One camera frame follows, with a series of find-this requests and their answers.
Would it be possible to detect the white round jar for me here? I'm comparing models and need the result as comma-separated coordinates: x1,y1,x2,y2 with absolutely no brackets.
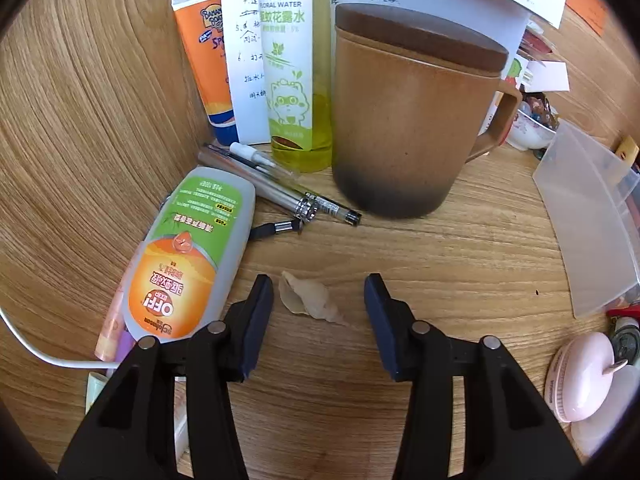
570,370,640,457

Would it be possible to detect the handwritten white paper sheet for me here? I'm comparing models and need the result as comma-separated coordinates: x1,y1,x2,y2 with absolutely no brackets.
220,0,531,143

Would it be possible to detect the yellow-green repellent water bottle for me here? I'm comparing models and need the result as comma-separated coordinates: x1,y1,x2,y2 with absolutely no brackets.
255,0,333,173

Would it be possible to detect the white small box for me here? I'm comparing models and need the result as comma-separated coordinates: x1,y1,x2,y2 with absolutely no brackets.
520,61,571,93

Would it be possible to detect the white floral bowl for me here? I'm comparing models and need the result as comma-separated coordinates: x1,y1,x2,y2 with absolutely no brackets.
507,92,559,152

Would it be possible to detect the pile of booklets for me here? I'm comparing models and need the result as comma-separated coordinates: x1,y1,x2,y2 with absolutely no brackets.
517,15,562,62

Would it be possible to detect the wooden desktop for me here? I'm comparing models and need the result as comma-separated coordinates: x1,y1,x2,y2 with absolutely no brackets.
0,0,640,480

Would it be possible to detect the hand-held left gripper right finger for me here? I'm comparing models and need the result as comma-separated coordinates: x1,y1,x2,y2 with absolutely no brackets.
363,273,583,480

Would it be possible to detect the orange sunscreen tube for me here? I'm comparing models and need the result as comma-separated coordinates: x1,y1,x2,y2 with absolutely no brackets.
171,0,240,147

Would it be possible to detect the beige seashell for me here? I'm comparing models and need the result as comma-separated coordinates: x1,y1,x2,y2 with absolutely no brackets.
278,270,346,325

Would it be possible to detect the brown mug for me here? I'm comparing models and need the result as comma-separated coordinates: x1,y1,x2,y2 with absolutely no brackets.
331,25,523,219

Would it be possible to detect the white pen refill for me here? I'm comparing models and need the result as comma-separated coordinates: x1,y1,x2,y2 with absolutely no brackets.
229,141,301,181

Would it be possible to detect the dark round trinket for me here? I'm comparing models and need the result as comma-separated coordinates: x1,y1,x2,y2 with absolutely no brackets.
607,316,640,367

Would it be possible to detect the white cable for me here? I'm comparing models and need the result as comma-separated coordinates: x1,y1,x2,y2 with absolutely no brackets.
0,305,121,372

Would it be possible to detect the clear plastic box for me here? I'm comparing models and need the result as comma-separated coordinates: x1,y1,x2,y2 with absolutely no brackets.
531,121,640,319

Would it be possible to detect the pink round macaron case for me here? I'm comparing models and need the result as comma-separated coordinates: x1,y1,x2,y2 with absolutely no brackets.
545,332,628,423

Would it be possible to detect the silver pen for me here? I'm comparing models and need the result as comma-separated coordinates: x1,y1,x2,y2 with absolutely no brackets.
197,147,318,221

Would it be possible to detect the beige wooden piece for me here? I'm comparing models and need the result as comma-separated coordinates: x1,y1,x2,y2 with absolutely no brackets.
615,136,640,171

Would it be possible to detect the grey orange-label repellent bottle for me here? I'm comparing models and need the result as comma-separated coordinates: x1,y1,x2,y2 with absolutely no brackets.
121,166,257,345

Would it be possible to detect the orange paper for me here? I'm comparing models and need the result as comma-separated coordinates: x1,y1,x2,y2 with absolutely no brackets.
565,0,609,37

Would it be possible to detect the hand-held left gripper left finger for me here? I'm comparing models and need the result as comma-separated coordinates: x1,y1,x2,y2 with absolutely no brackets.
57,274,275,480

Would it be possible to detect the pink orange patterned tube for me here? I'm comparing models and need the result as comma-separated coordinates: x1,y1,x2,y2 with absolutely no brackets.
95,280,138,363

